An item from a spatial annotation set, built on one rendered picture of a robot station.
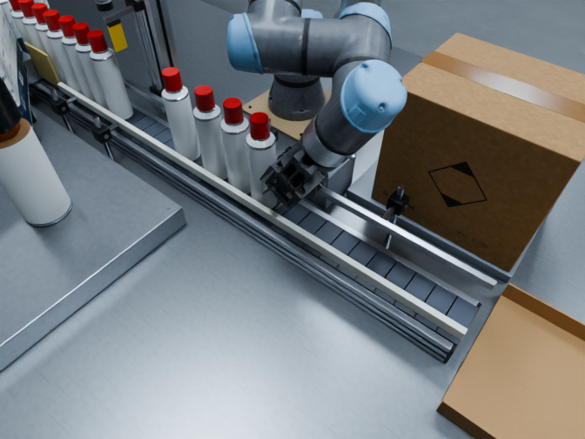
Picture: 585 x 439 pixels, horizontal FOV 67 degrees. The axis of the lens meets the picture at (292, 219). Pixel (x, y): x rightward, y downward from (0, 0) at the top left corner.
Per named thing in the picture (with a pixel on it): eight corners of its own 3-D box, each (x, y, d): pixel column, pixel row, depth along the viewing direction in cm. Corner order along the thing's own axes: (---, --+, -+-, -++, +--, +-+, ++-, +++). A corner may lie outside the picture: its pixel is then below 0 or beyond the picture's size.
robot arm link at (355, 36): (312, -6, 60) (305, 56, 55) (397, -2, 59) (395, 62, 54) (312, 39, 67) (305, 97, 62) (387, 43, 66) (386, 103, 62)
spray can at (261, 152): (245, 204, 88) (236, 118, 73) (263, 189, 91) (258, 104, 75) (265, 216, 86) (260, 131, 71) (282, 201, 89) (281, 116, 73)
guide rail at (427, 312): (59, 91, 111) (56, 84, 110) (63, 89, 112) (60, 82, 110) (460, 341, 68) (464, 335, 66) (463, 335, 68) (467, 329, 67)
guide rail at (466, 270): (77, 59, 111) (75, 54, 110) (81, 57, 112) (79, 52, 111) (491, 290, 67) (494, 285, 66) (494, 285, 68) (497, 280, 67)
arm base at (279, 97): (257, 108, 117) (254, 74, 109) (289, 82, 125) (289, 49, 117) (305, 128, 111) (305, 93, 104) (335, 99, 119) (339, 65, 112)
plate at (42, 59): (37, 76, 116) (22, 43, 109) (40, 74, 116) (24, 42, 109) (59, 89, 112) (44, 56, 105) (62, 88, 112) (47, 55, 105)
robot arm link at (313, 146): (335, 98, 63) (373, 141, 63) (320, 116, 67) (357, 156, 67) (303, 124, 59) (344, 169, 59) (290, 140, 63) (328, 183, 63)
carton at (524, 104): (369, 198, 94) (392, 84, 73) (424, 142, 106) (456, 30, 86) (508, 273, 81) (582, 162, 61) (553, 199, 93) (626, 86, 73)
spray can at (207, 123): (199, 176, 93) (182, 91, 78) (217, 163, 96) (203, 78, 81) (217, 187, 91) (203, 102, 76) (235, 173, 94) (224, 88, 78)
